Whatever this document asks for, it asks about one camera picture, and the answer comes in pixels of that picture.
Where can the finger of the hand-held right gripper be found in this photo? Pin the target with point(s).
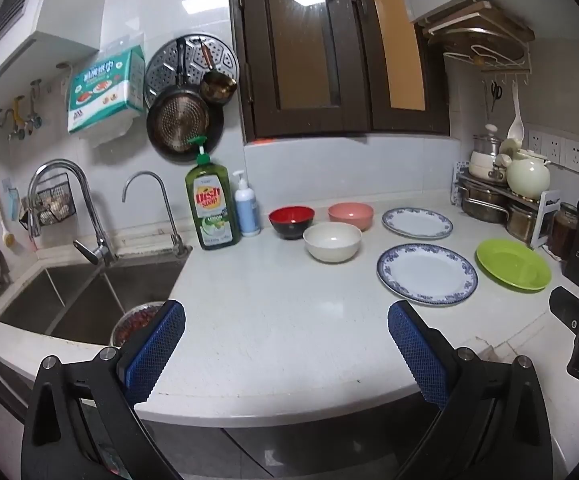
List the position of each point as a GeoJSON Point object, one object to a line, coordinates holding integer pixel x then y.
{"type": "Point", "coordinates": [572, 307]}

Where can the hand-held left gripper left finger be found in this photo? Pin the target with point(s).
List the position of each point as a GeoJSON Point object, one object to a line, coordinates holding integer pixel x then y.
{"type": "Point", "coordinates": [154, 350]}

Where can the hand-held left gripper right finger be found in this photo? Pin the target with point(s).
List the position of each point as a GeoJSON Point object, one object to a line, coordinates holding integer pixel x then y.
{"type": "Point", "coordinates": [419, 355]}

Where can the blue floral rim plate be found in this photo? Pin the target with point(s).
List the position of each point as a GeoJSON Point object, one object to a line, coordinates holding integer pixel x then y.
{"type": "Point", "coordinates": [427, 272]}
{"type": "Point", "coordinates": [417, 222]}

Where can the red and black bowl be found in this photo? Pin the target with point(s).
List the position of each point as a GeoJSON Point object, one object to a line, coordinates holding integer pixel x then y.
{"type": "Point", "coordinates": [292, 215]}

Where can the metal bowl with red food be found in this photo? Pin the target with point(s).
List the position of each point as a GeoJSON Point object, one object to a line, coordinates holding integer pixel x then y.
{"type": "Point", "coordinates": [134, 322]}

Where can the green plate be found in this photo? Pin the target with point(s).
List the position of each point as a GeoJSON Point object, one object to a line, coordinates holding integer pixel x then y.
{"type": "Point", "coordinates": [512, 262]}

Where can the glass jar with dark contents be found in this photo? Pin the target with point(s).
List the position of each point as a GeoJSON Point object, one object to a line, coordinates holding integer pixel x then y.
{"type": "Point", "coordinates": [564, 232]}

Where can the white and steel pot rack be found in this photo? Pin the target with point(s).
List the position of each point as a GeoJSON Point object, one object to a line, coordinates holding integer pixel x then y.
{"type": "Point", "coordinates": [544, 220]}

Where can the steel sink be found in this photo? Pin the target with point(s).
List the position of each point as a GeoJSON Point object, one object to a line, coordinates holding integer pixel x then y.
{"type": "Point", "coordinates": [69, 305]}

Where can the small steel pot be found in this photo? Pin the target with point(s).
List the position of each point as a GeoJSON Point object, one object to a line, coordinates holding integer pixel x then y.
{"type": "Point", "coordinates": [522, 222]}

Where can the small chrome faucet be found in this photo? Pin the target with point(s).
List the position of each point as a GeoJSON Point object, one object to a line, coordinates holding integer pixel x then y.
{"type": "Point", "coordinates": [174, 237]}

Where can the tall chrome faucet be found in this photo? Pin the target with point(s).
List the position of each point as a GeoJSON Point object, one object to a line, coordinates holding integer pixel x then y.
{"type": "Point", "coordinates": [96, 240]}

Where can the wide steel pot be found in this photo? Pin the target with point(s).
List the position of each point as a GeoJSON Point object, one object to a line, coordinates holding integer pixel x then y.
{"type": "Point", "coordinates": [484, 207]}

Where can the cream kettle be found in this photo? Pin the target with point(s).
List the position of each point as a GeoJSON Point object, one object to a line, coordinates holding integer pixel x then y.
{"type": "Point", "coordinates": [529, 175]}

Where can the white bowl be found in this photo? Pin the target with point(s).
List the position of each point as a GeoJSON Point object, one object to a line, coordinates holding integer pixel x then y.
{"type": "Point", "coordinates": [332, 242]}

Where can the green dish soap bottle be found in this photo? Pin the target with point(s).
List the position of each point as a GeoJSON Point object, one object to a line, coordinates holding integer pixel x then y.
{"type": "Point", "coordinates": [212, 210]}

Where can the pink bowl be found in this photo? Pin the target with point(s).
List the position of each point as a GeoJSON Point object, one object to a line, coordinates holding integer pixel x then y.
{"type": "Point", "coordinates": [350, 212]}

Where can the cream ceramic pot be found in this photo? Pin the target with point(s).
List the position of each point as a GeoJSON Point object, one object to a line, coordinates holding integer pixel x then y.
{"type": "Point", "coordinates": [484, 165]}

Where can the white and blue pump bottle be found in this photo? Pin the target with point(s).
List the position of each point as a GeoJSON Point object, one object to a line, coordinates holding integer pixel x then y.
{"type": "Point", "coordinates": [247, 210]}

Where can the white ceramic lid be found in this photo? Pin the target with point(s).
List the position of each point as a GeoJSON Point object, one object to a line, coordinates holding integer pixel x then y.
{"type": "Point", "coordinates": [509, 147]}

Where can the steel lidded pot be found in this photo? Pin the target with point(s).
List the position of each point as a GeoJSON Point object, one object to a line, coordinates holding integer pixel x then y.
{"type": "Point", "coordinates": [487, 144]}

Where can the white rice spoon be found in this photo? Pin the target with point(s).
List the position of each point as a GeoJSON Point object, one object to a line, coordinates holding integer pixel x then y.
{"type": "Point", "coordinates": [517, 127]}

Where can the black scissors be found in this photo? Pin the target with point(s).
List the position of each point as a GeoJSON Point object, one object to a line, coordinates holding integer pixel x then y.
{"type": "Point", "coordinates": [495, 92]}

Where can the black frying pan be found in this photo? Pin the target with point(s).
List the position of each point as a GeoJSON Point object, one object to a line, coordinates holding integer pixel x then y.
{"type": "Point", "coordinates": [179, 120]}

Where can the small copper ladle pot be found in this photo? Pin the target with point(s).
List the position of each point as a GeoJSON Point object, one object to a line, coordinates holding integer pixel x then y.
{"type": "Point", "coordinates": [218, 89]}

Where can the paper towel pack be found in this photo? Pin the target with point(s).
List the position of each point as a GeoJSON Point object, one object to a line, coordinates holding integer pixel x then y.
{"type": "Point", "coordinates": [104, 85]}

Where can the round steel steamer rack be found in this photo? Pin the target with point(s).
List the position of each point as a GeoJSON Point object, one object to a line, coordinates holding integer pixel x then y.
{"type": "Point", "coordinates": [167, 67]}

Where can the dark wooden cutting board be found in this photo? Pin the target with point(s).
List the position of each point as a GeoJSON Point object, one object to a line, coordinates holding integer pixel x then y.
{"type": "Point", "coordinates": [499, 32]}

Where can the dark wooden window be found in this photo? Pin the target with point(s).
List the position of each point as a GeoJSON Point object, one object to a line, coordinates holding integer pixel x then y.
{"type": "Point", "coordinates": [247, 60]}

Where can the light wooden cutting board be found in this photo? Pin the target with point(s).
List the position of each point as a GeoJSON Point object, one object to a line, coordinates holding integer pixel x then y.
{"type": "Point", "coordinates": [459, 15]}

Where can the white range hood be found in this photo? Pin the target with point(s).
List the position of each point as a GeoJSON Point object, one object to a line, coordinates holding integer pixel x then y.
{"type": "Point", "coordinates": [59, 5]}

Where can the white wall socket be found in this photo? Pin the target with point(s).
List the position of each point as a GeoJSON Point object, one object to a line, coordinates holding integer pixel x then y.
{"type": "Point", "coordinates": [575, 156]}
{"type": "Point", "coordinates": [535, 141]}
{"type": "Point", "coordinates": [554, 150]}

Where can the blue wall holder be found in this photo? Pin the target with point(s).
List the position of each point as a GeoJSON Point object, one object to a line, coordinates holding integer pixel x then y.
{"type": "Point", "coordinates": [11, 197]}

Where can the grey wall hook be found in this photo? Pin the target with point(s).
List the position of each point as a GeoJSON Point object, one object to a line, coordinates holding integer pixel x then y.
{"type": "Point", "coordinates": [34, 105]}
{"type": "Point", "coordinates": [4, 120]}

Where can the yellow wall hook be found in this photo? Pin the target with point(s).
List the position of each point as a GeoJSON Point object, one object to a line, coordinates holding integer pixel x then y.
{"type": "Point", "coordinates": [17, 110]}

